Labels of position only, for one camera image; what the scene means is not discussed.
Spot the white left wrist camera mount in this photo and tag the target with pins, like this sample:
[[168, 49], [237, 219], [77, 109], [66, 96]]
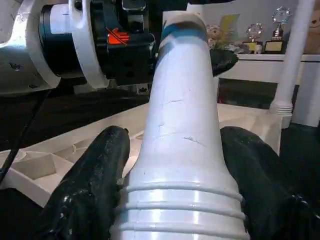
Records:
[[82, 50]]

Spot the white plastic table leg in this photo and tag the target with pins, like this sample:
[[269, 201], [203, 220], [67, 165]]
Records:
[[292, 62], [180, 125]]

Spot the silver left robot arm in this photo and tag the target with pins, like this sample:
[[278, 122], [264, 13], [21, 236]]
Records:
[[25, 50]]

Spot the white plastic table top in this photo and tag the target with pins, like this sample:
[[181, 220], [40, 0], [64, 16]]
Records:
[[250, 120]]

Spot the tan plush toy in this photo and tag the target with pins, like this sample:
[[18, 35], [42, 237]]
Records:
[[314, 32]]

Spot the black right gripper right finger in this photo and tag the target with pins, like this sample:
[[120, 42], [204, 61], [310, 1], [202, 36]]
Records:
[[270, 195]]

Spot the white cabinet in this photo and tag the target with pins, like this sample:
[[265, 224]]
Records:
[[257, 67]]

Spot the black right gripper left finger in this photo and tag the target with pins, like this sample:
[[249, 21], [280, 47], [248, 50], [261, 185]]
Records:
[[82, 195]]

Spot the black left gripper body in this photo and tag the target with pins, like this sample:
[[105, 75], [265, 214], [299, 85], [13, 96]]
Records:
[[125, 55]]

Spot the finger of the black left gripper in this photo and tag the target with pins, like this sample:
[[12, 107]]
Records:
[[185, 28], [223, 61]]

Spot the black mat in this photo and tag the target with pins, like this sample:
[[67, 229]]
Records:
[[62, 112]]

